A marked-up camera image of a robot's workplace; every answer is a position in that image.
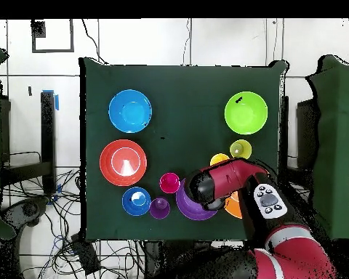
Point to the dark green table cloth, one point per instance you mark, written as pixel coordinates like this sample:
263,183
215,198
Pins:
186,116

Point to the green plastic bowl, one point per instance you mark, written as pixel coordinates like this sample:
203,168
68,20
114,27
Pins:
246,116

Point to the pink plastic cup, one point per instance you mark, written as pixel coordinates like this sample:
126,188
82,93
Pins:
169,182

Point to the purple plastic cup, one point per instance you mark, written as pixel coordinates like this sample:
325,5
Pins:
160,210

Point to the large orange plastic bowl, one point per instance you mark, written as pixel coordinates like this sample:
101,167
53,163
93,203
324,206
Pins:
232,206

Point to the purple plastic bowl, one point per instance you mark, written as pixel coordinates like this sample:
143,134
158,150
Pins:
186,209

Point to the black power box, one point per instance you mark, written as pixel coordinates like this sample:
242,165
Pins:
85,255

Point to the red plastic bowl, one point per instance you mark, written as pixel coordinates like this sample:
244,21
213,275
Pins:
107,162

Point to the pale yellow ribbed cup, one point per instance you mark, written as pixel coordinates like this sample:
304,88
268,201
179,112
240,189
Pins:
244,149

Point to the small dark blue bowl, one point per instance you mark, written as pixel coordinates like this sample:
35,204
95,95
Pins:
128,203

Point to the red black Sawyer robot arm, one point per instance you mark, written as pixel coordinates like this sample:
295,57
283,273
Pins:
229,177

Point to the black metal stand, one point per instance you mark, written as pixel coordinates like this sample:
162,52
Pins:
48,139

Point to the yellow plastic cup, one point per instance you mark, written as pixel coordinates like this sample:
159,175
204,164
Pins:
219,159

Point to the light blue plastic bowl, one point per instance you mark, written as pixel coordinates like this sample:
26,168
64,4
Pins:
130,111

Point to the black square floor frame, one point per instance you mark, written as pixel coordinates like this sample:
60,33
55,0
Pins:
33,43

